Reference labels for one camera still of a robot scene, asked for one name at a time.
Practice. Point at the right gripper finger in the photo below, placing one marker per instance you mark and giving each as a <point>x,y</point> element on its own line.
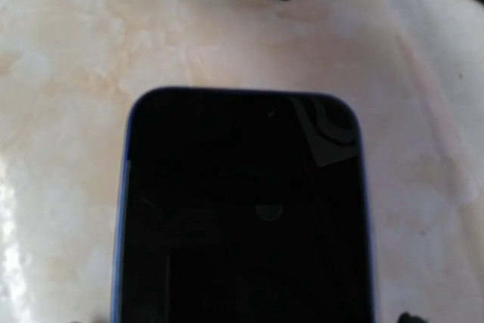
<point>407,317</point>

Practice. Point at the black phone blue edge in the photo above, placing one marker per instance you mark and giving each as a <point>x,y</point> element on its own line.
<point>242,206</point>

